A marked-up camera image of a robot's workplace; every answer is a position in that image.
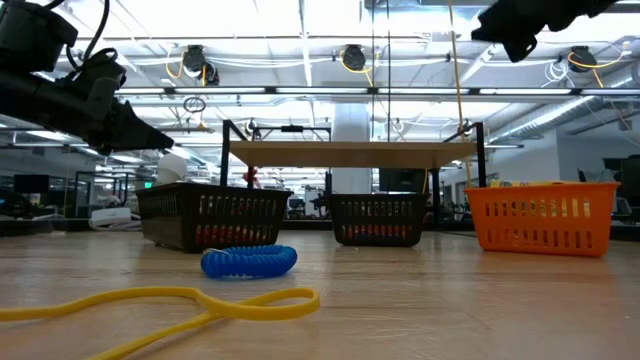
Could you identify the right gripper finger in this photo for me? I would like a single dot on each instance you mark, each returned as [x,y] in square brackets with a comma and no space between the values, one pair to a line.
[520,49]
[500,30]

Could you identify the orange plastic basket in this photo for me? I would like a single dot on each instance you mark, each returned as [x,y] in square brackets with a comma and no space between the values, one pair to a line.
[540,194]

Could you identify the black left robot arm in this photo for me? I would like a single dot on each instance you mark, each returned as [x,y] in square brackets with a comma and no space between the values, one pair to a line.
[30,35]

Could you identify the black monitor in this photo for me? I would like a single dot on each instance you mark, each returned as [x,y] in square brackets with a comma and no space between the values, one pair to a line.
[31,183]
[402,180]

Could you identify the large black plastic basket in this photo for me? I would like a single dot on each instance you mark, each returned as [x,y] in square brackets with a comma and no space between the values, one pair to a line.
[165,215]

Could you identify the yellow rubber band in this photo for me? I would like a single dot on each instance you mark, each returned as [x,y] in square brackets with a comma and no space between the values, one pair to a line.
[212,306]

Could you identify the small black plastic basket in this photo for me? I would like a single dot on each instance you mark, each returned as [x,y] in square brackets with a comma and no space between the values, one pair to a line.
[377,198]

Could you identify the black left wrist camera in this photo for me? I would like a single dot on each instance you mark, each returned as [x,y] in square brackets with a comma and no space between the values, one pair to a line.
[97,75]

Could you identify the wooden shelf riser black frame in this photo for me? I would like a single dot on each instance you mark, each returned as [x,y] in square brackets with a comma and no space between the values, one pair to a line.
[350,154]

